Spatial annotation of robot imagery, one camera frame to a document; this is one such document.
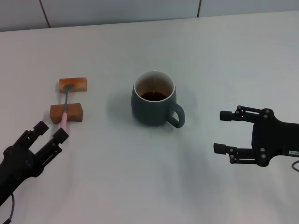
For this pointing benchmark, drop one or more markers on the light stained wooden block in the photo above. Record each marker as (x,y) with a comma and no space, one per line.
(79,84)

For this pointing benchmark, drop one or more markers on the grey ceramic cup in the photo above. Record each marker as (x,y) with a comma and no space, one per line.
(149,112)

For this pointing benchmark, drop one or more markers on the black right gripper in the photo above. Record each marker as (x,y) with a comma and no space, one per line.
(275,140)

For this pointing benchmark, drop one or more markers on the dark coffee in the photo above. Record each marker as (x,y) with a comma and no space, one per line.
(154,96)

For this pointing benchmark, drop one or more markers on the dark arched wooden block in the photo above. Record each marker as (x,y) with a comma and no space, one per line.
(74,113)

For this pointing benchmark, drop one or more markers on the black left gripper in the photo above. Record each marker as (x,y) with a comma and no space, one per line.
(18,163)

